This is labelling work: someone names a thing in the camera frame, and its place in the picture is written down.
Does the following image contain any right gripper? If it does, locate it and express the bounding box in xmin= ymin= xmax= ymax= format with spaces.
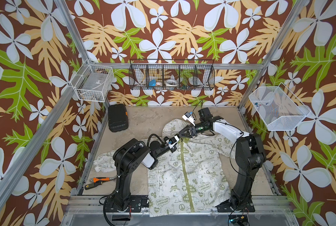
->
xmin=178 ymin=122 xmax=208 ymax=139

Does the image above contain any white green printed jacket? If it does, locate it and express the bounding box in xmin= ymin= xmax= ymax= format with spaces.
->
xmin=94 ymin=119 xmax=238 ymax=217

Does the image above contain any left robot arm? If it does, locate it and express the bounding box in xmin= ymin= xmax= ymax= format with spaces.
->
xmin=104 ymin=136 xmax=179 ymax=212

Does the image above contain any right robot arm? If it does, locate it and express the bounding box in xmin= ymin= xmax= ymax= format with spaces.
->
xmin=178 ymin=116 xmax=266 ymax=212

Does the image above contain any black plastic case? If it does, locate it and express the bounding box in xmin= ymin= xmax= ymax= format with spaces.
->
xmin=108 ymin=104 xmax=128 ymax=132

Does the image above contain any white tape roll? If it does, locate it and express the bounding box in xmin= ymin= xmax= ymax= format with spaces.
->
xmin=165 ymin=79 xmax=179 ymax=87

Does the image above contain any blue object in basket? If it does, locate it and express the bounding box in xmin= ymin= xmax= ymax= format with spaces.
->
xmin=148 ymin=80 xmax=156 ymax=88

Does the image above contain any white mesh basket right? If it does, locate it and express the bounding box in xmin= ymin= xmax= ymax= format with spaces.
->
xmin=249 ymin=83 xmax=311 ymax=131

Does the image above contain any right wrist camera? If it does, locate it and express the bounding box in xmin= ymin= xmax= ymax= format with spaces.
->
xmin=182 ymin=112 xmax=196 ymax=126

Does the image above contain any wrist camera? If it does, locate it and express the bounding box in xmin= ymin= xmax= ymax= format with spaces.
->
xmin=164 ymin=135 xmax=180 ymax=149
xmin=182 ymin=112 xmax=196 ymax=126

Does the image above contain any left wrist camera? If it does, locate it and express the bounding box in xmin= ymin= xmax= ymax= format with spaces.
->
xmin=164 ymin=135 xmax=180 ymax=149

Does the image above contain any black wire basket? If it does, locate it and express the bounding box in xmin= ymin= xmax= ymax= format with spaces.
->
xmin=128 ymin=59 xmax=216 ymax=91

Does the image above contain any white wire basket left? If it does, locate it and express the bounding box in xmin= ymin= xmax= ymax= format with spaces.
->
xmin=71 ymin=64 xmax=115 ymax=103

